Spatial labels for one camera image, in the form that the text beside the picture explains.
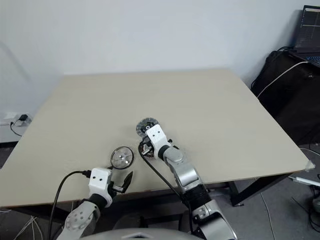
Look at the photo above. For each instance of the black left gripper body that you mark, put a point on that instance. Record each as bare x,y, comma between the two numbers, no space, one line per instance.
121,189

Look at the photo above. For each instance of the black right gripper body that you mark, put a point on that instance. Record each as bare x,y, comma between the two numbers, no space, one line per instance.
145,130

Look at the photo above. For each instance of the grey round motor lid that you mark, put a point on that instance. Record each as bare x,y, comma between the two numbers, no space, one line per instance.
150,121

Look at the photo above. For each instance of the silver spoked rotor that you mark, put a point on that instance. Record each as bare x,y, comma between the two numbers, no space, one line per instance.
122,158

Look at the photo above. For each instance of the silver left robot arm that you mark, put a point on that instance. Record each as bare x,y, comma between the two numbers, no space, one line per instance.
80,220

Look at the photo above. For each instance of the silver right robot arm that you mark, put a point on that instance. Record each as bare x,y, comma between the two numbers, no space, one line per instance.
185,172

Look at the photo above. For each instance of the black power adapter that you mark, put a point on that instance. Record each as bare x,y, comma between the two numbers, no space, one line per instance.
24,117

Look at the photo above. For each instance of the large black case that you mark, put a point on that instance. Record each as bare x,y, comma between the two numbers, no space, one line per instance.
287,100

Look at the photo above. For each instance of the white floor power strip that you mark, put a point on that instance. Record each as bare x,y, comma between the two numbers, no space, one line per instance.
302,180

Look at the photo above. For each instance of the clear tape on table corner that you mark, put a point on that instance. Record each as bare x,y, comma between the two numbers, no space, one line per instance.
310,166

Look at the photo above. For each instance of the black open laptop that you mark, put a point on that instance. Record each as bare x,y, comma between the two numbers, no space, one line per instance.
308,27

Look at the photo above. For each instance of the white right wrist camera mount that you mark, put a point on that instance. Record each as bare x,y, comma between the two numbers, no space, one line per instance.
157,137

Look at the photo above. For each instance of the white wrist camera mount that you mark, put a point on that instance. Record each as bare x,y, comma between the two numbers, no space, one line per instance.
100,178
157,137

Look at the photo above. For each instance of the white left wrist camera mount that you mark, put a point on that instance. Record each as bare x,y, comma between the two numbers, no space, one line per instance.
100,178

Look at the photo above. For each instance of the white wall power strip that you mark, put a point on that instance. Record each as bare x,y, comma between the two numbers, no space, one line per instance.
8,116

